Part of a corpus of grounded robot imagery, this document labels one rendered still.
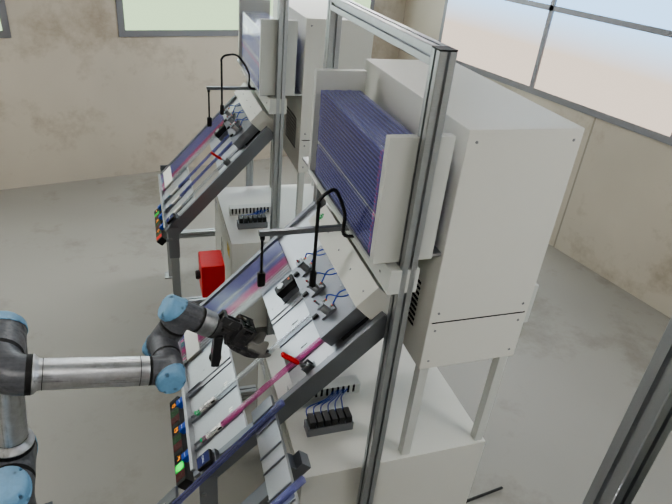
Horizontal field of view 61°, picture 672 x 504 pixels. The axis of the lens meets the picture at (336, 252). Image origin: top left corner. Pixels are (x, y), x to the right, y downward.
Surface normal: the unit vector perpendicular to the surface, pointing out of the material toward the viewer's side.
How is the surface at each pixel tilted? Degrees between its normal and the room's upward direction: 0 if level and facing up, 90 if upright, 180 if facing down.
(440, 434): 0
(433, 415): 0
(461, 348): 90
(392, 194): 90
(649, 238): 90
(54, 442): 0
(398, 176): 90
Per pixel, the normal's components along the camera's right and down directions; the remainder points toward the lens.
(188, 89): 0.49, 0.48
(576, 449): 0.09, -0.86
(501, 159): 0.29, 0.51
